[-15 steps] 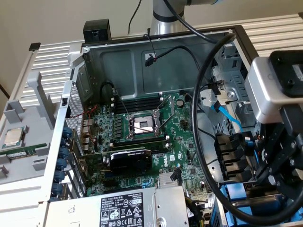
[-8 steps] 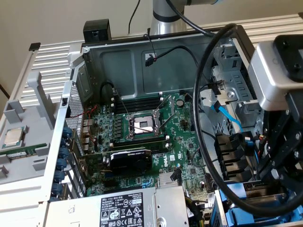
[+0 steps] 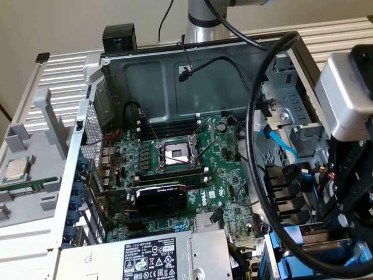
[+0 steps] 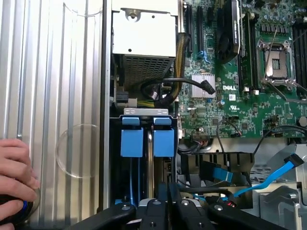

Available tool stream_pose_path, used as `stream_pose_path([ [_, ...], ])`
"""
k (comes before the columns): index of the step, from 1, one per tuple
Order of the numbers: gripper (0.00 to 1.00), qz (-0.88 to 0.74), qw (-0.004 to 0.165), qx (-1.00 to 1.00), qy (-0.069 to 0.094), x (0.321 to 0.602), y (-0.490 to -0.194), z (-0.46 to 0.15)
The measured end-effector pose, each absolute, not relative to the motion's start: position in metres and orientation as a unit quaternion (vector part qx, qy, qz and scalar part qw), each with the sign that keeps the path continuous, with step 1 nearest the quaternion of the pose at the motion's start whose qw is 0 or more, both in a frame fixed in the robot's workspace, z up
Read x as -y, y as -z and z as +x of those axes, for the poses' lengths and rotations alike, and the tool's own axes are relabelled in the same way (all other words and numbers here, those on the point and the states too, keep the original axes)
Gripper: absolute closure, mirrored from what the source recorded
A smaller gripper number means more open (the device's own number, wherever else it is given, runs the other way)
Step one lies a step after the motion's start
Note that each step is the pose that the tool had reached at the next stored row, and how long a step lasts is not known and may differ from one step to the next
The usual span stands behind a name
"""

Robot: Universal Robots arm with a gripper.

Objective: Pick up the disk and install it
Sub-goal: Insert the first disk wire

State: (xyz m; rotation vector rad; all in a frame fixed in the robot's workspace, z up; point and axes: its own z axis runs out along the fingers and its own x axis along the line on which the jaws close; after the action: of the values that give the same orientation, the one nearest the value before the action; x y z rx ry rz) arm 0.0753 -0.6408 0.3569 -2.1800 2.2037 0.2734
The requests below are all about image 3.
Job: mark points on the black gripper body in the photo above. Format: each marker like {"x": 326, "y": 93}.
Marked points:
{"x": 352, "y": 157}

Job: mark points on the hard disk with blue carrier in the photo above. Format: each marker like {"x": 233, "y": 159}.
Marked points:
{"x": 320, "y": 242}

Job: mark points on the blue plastic disk carrier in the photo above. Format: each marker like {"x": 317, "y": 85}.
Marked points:
{"x": 287, "y": 266}

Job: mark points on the grey disk bay cage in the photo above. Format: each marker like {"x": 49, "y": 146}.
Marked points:
{"x": 269, "y": 256}

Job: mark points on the grey metal drive cage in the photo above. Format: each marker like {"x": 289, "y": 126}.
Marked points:
{"x": 291, "y": 99}

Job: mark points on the green Dell motherboard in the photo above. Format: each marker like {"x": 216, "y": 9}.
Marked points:
{"x": 221, "y": 175}

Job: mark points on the silver coin cell battery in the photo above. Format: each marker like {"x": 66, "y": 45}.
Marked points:
{"x": 222, "y": 126}

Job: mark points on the silver chipset heatsink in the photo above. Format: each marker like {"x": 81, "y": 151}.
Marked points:
{"x": 202, "y": 221}

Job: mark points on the metal socket cover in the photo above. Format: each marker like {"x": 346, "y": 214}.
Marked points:
{"x": 211, "y": 128}

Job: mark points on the black RAM slot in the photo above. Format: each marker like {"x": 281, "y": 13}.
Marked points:
{"x": 172, "y": 132}
{"x": 172, "y": 169}
{"x": 172, "y": 125}

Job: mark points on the CPU socket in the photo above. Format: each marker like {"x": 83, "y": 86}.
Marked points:
{"x": 175, "y": 154}

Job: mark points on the green RAM stick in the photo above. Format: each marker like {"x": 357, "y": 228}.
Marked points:
{"x": 43, "y": 183}
{"x": 169, "y": 177}

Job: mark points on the black graphics card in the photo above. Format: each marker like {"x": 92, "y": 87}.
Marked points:
{"x": 160, "y": 199}

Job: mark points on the thin socket locking lever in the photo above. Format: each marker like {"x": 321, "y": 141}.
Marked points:
{"x": 151, "y": 130}

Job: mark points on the open PC case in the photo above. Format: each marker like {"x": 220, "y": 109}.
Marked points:
{"x": 145, "y": 87}

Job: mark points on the silver power supply unit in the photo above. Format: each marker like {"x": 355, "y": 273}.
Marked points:
{"x": 102, "y": 259}

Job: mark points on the black plastic box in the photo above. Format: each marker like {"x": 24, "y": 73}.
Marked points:
{"x": 119, "y": 35}

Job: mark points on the grey parts rack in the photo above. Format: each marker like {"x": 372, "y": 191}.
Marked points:
{"x": 43, "y": 175}

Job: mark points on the silver CPU chip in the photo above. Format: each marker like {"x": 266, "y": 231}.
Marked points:
{"x": 16, "y": 170}

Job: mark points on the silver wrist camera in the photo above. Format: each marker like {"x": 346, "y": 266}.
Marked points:
{"x": 341, "y": 96}

